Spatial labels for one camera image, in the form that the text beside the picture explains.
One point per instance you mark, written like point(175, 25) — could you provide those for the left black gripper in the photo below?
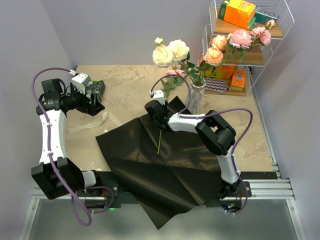
point(92, 108)

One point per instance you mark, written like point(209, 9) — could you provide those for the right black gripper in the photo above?
point(165, 107)

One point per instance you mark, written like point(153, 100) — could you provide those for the beige printed ribbon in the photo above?
point(105, 116)

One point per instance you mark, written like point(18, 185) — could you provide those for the pink rose stem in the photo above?
point(240, 41)
point(172, 80)

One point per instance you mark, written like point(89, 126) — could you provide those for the black wrapping paper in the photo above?
point(168, 172)

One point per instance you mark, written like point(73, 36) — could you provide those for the white rose stem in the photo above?
point(176, 52)

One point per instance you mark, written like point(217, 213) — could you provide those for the peach rose stem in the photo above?
point(214, 57)

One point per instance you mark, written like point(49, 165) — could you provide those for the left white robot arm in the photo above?
point(57, 102)

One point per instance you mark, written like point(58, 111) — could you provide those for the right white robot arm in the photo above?
point(214, 131)

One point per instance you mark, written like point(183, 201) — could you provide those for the white ribbed ceramic vase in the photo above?
point(197, 93)

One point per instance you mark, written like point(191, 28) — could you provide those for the black green product box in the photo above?
point(96, 87)

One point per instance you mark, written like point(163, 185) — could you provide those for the orange packet bottom shelf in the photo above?
point(238, 79)

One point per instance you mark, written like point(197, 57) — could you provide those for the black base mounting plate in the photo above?
point(115, 195)

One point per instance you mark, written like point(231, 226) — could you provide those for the orange box top shelf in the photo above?
point(238, 12)

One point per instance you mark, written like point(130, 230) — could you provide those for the teal box top shelf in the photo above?
point(263, 15)

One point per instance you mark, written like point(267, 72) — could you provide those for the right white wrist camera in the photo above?
point(158, 96)

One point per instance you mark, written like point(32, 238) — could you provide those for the white wire wooden shelf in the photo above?
point(256, 59)

